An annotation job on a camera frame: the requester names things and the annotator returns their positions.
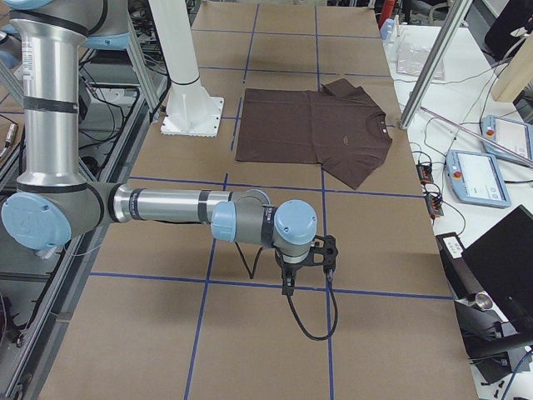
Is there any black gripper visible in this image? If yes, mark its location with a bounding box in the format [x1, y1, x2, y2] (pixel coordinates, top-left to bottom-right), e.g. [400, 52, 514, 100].
[276, 252, 308, 296]

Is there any brown t-shirt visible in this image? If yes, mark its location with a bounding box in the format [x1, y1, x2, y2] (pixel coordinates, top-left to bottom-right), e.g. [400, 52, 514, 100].
[236, 78, 392, 189]

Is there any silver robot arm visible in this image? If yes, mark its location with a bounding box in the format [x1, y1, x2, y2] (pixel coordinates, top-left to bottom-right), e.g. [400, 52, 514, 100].
[1, 1, 320, 296]

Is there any black box with label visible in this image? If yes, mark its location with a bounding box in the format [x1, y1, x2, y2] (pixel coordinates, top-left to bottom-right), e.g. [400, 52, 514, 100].
[436, 232, 483, 299]

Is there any orange circuit board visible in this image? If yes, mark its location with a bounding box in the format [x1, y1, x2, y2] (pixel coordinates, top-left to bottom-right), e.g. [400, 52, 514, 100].
[416, 163, 434, 184]

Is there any black monitor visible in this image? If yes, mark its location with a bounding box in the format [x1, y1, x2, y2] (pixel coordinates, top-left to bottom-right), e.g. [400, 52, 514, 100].
[463, 205, 532, 332]

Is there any near teach pendant tablet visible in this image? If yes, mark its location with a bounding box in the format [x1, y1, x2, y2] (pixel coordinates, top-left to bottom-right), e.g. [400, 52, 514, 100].
[446, 150, 511, 208]

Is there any teach pendant tablet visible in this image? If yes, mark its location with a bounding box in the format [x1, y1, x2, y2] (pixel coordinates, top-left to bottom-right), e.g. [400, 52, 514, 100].
[481, 115, 532, 165]
[446, 150, 511, 208]

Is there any clear plastic bag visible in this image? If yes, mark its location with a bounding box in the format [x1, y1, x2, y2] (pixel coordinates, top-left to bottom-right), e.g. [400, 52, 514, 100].
[396, 42, 431, 77]

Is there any far teach pendant tablet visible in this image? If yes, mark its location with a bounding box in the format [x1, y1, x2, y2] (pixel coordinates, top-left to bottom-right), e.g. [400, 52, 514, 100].
[481, 115, 532, 165]

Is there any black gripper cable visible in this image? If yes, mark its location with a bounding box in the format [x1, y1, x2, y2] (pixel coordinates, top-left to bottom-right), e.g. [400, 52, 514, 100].
[286, 270, 336, 341]

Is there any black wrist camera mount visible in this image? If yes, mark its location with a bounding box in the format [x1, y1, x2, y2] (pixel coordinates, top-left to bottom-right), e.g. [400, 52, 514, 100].
[306, 235, 338, 273]

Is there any white pedestal column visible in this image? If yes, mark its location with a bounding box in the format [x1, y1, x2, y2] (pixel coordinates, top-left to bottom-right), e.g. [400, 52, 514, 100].
[149, 0, 224, 138]

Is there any aluminium frame post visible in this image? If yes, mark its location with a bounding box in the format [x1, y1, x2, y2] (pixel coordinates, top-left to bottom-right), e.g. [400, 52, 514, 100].
[399, 0, 472, 130]

